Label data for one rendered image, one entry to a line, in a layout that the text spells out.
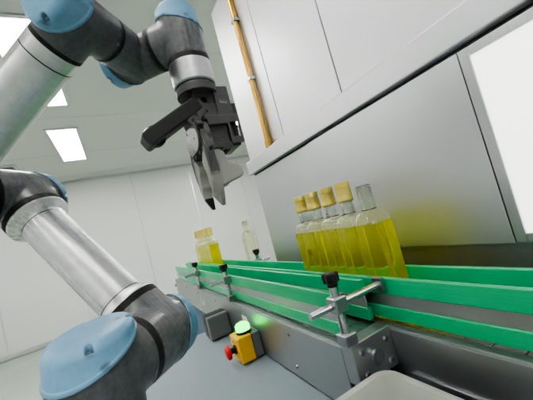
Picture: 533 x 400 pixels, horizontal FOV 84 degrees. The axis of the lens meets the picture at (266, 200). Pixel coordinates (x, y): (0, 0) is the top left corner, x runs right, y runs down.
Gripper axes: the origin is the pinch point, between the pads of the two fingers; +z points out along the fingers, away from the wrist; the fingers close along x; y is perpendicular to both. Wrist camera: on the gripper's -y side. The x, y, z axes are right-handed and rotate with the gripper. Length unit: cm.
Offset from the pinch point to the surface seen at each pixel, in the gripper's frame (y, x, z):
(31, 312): -163, 590, 55
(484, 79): 42.3, -24.5, -7.6
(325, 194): 28.9, 6.2, 3.3
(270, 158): 43, 49, -17
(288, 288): 16.3, 12.7, 22.1
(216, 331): 9, 61, 40
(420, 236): 42.0, -5.0, 17.7
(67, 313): -115, 590, 77
